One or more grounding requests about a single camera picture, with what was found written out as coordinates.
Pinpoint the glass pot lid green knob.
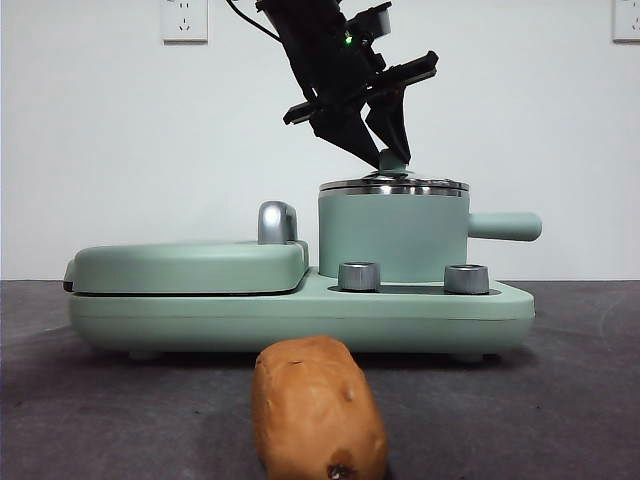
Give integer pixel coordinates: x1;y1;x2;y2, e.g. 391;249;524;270
319;149;470;190

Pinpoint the brown potato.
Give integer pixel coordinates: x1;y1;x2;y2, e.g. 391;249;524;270
249;335;389;480

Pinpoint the mint green hinged griddle lid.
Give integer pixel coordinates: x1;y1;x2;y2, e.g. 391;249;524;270
62;238;310;296

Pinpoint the silver control knob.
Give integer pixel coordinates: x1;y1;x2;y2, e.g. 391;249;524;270
443;263;490;295
338;261;380;291

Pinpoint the mint green breakfast machine base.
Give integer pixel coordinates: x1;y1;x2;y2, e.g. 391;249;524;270
69;264;536;362

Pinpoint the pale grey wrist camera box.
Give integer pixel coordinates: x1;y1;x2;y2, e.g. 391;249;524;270
367;2;392;37

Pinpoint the mint green pot with handle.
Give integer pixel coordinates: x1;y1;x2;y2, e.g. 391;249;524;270
317;185;544;281

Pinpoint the chrome griddle lid handle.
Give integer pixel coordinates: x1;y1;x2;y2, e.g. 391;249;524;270
257;200;300;246

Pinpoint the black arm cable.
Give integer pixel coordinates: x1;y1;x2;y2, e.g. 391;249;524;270
224;0;282;42

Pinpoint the white wall socket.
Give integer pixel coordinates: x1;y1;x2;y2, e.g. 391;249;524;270
612;0;640;43
160;0;209;43

